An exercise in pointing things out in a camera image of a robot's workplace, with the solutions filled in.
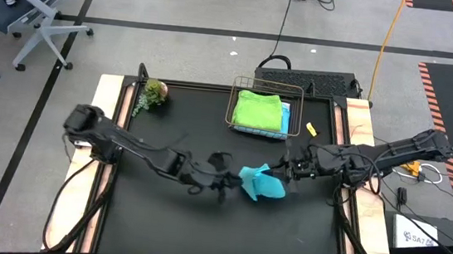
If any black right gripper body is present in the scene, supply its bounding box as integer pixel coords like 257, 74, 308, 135
280, 146, 322, 183

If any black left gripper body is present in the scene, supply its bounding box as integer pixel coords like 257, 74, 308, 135
178, 147, 246, 208

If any teal microfiber towel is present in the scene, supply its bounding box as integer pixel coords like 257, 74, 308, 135
236, 160, 290, 205

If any light blue microfiber towel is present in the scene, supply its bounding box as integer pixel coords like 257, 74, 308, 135
232, 97, 293, 141

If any green microfiber towel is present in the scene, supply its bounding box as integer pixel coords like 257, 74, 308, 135
230, 88, 286, 133

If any wooden side board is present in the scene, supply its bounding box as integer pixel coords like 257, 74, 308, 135
320, 96, 413, 254
40, 69, 136, 254

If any black perforated computer case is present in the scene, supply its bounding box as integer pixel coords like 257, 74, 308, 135
253, 64, 361, 101

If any small potted green plant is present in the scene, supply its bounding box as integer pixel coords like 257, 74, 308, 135
130, 76, 171, 121

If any black power brick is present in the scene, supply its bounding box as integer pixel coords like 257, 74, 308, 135
395, 186, 410, 207

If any yellow plug adapter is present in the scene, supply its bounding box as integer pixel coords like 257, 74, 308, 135
397, 159, 423, 179

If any white printed paper box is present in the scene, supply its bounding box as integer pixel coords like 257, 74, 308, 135
388, 212, 448, 254

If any yellow cable tag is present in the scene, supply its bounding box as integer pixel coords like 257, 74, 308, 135
305, 121, 320, 139

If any gold wire basket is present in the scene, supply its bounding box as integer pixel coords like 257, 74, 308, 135
222, 74, 307, 143

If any black frame strut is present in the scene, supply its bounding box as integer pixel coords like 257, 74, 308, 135
47, 156, 120, 254
333, 183, 399, 254

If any black hanging power cable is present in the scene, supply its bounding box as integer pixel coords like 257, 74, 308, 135
256, 0, 300, 72

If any black frame post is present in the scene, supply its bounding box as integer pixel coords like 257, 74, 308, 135
135, 61, 153, 91

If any white cable loop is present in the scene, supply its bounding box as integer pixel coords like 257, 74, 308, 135
417, 162, 446, 186

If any yellow power cable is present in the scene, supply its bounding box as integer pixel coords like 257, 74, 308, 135
366, 0, 410, 105

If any black supply cable loop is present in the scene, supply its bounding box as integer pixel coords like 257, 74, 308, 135
40, 152, 102, 254

